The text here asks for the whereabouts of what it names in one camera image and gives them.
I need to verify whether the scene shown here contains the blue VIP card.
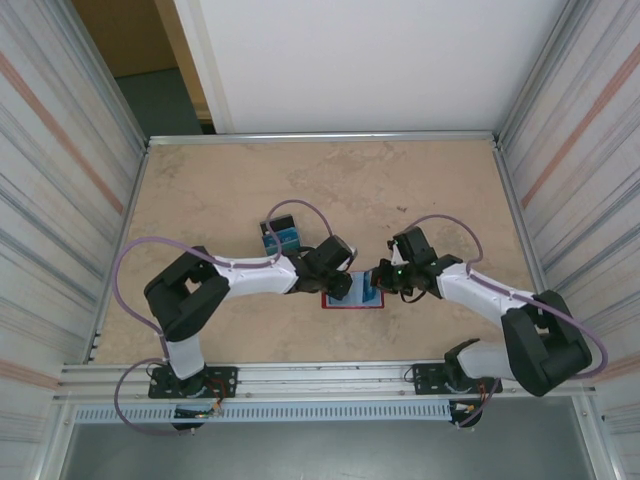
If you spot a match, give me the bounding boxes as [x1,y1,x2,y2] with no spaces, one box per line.
[360,272,382,304]

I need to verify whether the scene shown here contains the red card holder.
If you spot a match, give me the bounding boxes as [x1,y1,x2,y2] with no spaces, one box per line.
[321,272,386,311]

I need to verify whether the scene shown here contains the grey metal sheet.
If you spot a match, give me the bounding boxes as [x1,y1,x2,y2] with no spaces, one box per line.
[59,399,609,480]

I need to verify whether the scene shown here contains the translucent striped side panel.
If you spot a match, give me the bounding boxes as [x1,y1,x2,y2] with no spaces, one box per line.
[0,0,149,480]
[494,0,640,480]

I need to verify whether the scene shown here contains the brown wooden door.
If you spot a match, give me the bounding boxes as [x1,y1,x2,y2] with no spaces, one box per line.
[72,0,181,80]

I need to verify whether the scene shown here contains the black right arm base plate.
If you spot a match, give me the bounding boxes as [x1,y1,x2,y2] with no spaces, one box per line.
[410,363,504,399]

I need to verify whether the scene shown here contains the aluminium mounting rail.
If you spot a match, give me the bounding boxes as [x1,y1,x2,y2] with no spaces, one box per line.
[57,362,599,404]

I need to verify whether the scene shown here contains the white slotted cable duct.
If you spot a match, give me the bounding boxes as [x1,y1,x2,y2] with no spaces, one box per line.
[73,402,454,424]

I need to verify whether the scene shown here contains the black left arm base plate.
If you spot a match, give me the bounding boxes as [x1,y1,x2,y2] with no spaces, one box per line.
[148,366,239,400]

